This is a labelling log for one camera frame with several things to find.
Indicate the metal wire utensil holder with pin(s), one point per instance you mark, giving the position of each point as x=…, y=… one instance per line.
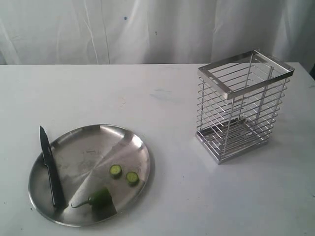
x=238, y=101

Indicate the knife with grey handle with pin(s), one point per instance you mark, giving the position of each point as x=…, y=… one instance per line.
x=58, y=198

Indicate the round stainless steel plate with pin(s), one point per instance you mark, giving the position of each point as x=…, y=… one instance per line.
x=83, y=158

